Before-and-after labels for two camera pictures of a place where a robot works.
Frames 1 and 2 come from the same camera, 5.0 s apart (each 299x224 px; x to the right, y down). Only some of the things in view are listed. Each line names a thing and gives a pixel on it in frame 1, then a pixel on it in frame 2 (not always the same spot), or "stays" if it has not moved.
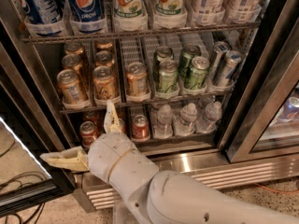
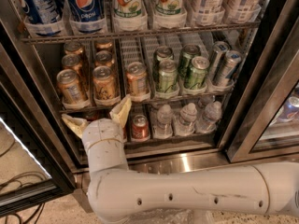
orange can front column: [104, 86] stays
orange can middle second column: [104, 58] stays
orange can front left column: [70, 88] stays
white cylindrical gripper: [106, 154] → [101, 131]
